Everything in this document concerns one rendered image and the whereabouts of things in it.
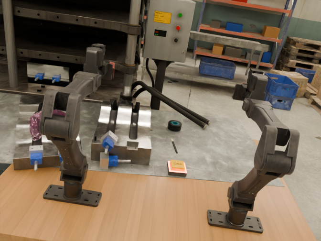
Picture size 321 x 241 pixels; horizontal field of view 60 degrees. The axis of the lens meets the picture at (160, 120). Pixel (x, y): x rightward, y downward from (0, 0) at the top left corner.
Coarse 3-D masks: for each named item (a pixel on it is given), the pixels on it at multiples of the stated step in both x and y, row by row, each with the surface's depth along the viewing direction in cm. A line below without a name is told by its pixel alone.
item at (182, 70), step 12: (144, 24) 440; (192, 36) 441; (204, 36) 439; (216, 36) 439; (252, 48) 440; (264, 48) 438; (144, 60) 470; (168, 72) 474; (180, 72) 477; (192, 72) 489
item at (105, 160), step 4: (100, 152) 120; (104, 152) 120; (100, 156) 117; (104, 156) 117; (108, 156) 118; (112, 156) 121; (116, 156) 121; (100, 160) 116; (104, 160) 116; (108, 160) 117; (112, 160) 118; (116, 160) 118; (120, 160) 120; (124, 160) 121; (128, 160) 121; (100, 164) 117; (104, 164) 117; (108, 164) 118; (112, 164) 118; (116, 164) 119; (100, 168) 118; (104, 168) 118
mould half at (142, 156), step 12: (108, 108) 144; (120, 108) 145; (144, 108) 149; (108, 120) 139; (120, 120) 141; (144, 120) 143; (96, 132) 128; (120, 132) 131; (144, 132) 135; (96, 144) 119; (120, 144) 121; (144, 144) 124; (96, 156) 122; (120, 156) 123; (132, 156) 123; (144, 156) 123
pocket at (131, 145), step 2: (128, 142) 125; (130, 142) 125; (132, 142) 125; (134, 142) 125; (136, 142) 125; (138, 142) 125; (128, 144) 125; (130, 144) 125; (132, 144) 126; (134, 144) 126; (136, 144) 126; (138, 144) 126; (128, 146) 126; (130, 146) 126; (132, 146) 126; (134, 146) 126; (136, 146) 126; (138, 146) 126; (128, 148) 124; (130, 148) 124; (132, 148) 125; (134, 148) 125; (136, 148) 125
